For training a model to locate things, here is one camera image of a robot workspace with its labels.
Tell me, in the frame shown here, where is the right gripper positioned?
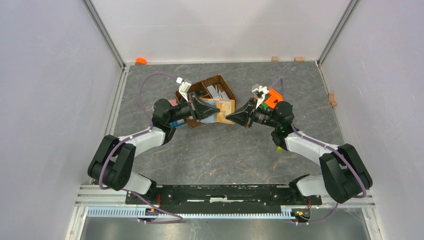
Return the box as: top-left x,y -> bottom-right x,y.
225,98 -> 279,129

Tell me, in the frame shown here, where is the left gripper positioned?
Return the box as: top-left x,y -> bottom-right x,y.
167,92 -> 221,124

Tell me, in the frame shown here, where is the yellow leather card holder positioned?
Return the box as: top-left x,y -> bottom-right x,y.
198,97 -> 236,126

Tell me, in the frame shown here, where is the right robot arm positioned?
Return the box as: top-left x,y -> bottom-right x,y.
226,98 -> 373,204

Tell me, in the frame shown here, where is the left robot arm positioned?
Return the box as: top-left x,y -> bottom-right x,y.
87,93 -> 220,204

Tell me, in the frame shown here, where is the silver cards pile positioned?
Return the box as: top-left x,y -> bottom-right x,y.
206,84 -> 230,100

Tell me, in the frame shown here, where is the pink card box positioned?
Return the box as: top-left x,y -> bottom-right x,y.
168,99 -> 178,106

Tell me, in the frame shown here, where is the brown woven basket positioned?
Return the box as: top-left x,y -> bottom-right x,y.
175,74 -> 237,128

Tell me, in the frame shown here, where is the blue toy brick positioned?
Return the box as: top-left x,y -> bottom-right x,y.
170,119 -> 185,128

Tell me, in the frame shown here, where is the orange tape roll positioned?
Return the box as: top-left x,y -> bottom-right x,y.
134,57 -> 147,66

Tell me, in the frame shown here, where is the wooden block right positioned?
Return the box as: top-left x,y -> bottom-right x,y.
294,56 -> 305,62

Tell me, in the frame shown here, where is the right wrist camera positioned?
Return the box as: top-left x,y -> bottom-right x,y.
251,83 -> 269,109

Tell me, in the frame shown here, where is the orange plastic ring toy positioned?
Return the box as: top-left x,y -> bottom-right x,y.
262,88 -> 284,109

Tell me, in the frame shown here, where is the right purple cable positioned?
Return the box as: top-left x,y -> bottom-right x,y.
269,77 -> 368,225

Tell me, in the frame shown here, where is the purple cable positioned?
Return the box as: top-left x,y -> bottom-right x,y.
98,73 -> 185,224
269,77 -> 368,225

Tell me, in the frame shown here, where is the wooden clip on wall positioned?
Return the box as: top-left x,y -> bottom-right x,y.
328,92 -> 338,108

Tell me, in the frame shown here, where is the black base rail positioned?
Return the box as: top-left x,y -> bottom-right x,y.
143,184 -> 322,214

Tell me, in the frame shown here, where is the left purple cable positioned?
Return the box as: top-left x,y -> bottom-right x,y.
98,73 -> 185,224

